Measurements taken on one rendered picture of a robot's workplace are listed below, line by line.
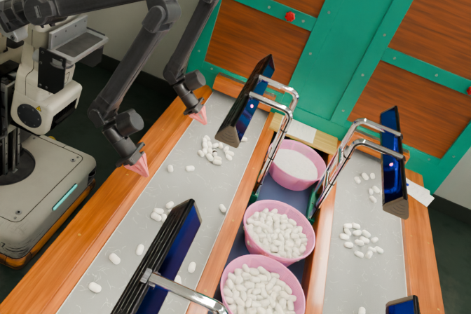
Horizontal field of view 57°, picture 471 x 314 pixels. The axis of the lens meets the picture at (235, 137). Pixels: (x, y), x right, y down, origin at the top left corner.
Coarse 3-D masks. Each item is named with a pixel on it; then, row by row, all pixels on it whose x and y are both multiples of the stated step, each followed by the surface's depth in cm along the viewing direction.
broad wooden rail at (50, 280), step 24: (168, 120) 183; (192, 120) 193; (168, 144) 172; (120, 168) 153; (96, 192) 141; (120, 192) 144; (96, 216) 133; (120, 216) 138; (72, 240) 124; (96, 240) 127; (48, 264) 116; (72, 264) 118; (24, 288) 109; (48, 288) 111; (72, 288) 116; (0, 312) 103; (24, 312) 105; (48, 312) 108
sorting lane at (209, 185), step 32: (192, 128) 188; (256, 128) 203; (192, 160) 172; (224, 160) 178; (160, 192) 153; (192, 192) 158; (224, 192) 163; (128, 224) 138; (160, 224) 142; (128, 256) 129; (192, 256) 136; (192, 288) 127
